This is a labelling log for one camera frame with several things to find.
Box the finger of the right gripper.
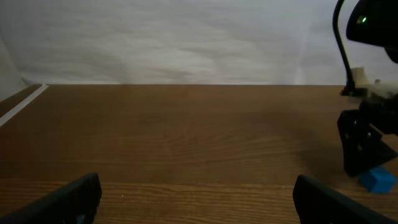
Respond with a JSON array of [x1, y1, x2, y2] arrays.
[[336, 108, 398, 178]]

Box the black cable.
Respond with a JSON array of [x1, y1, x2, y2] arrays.
[[331, 0, 357, 96]]

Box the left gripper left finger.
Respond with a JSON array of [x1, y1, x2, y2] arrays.
[[0, 172, 103, 224]]

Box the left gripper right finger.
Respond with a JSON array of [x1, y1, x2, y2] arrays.
[[292, 174, 398, 224]]

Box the blue cube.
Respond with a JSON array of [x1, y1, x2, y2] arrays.
[[357, 165, 398, 194]]

